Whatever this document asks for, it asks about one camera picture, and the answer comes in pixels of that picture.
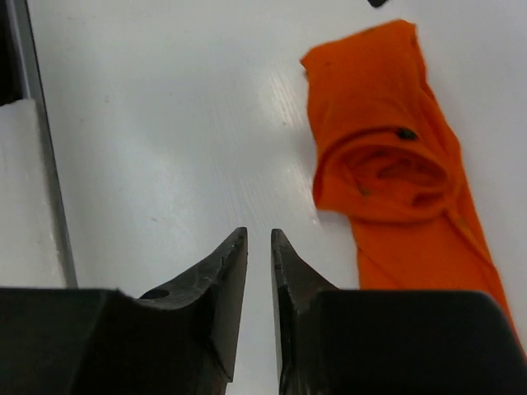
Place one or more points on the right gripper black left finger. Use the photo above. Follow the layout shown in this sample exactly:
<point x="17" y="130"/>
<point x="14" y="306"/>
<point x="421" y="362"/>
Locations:
<point x="178" y="338"/>

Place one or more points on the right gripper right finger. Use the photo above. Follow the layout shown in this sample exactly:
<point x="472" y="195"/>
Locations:
<point x="333" y="341"/>

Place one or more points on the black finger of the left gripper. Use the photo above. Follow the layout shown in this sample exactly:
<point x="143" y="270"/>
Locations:
<point x="377" y="3"/>

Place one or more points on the orange t-shirt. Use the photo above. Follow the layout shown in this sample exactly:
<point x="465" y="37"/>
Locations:
<point x="388" y="160"/>

